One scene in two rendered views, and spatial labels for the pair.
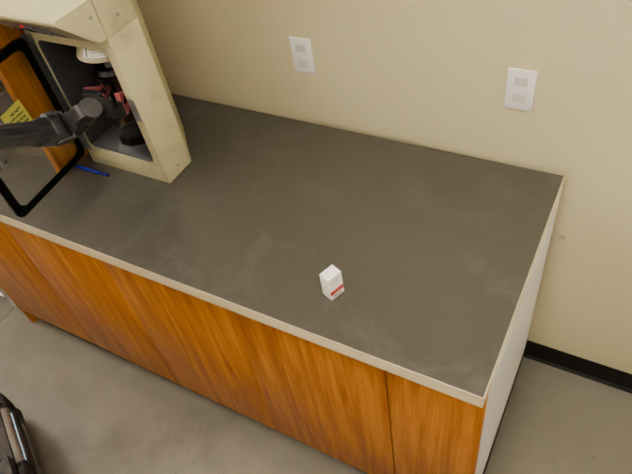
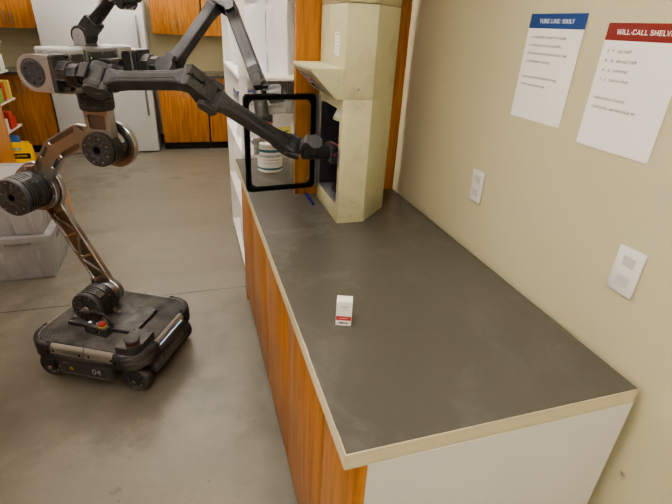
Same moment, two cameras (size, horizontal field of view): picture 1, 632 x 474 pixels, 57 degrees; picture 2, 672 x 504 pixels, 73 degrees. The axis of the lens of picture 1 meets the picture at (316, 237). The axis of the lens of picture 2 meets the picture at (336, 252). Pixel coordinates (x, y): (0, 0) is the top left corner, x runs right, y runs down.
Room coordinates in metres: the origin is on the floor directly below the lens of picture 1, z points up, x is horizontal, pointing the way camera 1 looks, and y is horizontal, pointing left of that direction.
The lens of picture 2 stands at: (0.02, -0.56, 1.64)
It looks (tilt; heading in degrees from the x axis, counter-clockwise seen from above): 27 degrees down; 35
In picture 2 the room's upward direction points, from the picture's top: 3 degrees clockwise
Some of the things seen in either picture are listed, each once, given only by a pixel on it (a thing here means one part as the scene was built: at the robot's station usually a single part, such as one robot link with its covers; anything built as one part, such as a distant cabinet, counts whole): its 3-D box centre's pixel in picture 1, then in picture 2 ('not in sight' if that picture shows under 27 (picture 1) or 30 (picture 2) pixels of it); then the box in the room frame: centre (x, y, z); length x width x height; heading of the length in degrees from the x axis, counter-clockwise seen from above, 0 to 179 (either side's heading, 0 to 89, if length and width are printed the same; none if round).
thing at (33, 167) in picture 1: (21, 130); (280, 143); (1.41, 0.73, 1.19); 0.30 x 0.01 x 0.40; 150
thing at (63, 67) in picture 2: not in sight; (70, 74); (0.81, 1.14, 1.45); 0.09 x 0.08 x 0.12; 26
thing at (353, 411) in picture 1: (227, 272); (346, 325); (1.41, 0.35, 0.45); 2.05 x 0.67 x 0.90; 54
